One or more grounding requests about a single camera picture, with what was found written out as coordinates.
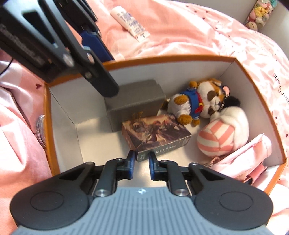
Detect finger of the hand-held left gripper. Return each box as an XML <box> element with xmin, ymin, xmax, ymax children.
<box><xmin>56</xmin><ymin>0</ymin><xmax>115</xmax><ymax>64</ymax></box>
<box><xmin>39</xmin><ymin>0</ymin><xmax>120</xmax><ymax>98</ymax></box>

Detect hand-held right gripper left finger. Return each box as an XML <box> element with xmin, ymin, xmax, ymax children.
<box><xmin>51</xmin><ymin>150</ymin><xmax>136</xmax><ymax>197</ymax></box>

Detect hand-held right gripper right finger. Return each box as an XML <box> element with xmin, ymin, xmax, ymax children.
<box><xmin>148</xmin><ymin>152</ymin><xmax>228</xmax><ymax>196</ymax></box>

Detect printed card box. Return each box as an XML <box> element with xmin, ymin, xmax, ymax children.
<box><xmin>121</xmin><ymin>114</ymin><xmax>192</xmax><ymax>163</ymax></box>

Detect white lotion tube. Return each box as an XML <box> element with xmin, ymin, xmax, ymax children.
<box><xmin>110</xmin><ymin>6</ymin><xmax>150</xmax><ymax>42</ymax></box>

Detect grey-brown cardboard box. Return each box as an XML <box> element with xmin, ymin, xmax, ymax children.
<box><xmin>104</xmin><ymin>79</ymin><xmax>166</xmax><ymax>133</ymax></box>

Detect brown and white plush toy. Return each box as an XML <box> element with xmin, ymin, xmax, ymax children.
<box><xmin>167</xmin><ymin>78</ymin><xmax>229</xmax><ymax>126</ymax></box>

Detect white plush toy striped pants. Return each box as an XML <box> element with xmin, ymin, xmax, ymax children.
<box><xmin>197</xmin><ymin>96</ymin><xmax>250</xmax><ymax>157</ymax></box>

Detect pink fabric pouch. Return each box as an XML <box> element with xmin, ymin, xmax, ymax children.
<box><xmin>202</xmin><ymin>133</ymin><xmax>272</xmax><ymax>184</ymax></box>

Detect orange cardboard box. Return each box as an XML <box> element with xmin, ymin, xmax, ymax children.
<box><xmin>43</xmin><ymin>55</ymin><xmax>289</xmax><ymax>196</ymax></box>

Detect clear round lid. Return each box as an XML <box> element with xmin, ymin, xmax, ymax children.
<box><xmin>36</xmin><ymin>114</ymin><xmax>48</xmax><ymax>149</ymax></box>

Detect pink printed blanket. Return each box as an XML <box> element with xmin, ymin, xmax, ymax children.
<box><xmin>0</xmin><ymin>0</ymin><xmax>289</xmax><ymax>235</ymax></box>

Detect column of plush toys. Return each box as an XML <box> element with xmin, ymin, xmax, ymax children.
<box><xmin>245</xmin><ymin>0</ymin><xmax>278</xmax><ymax>31</ymax></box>

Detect black cable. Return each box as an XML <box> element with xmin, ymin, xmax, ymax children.
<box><xmin>0</xmin><ymin>59</ymin><xmax>13</xmax><ymax>75</ymax></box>

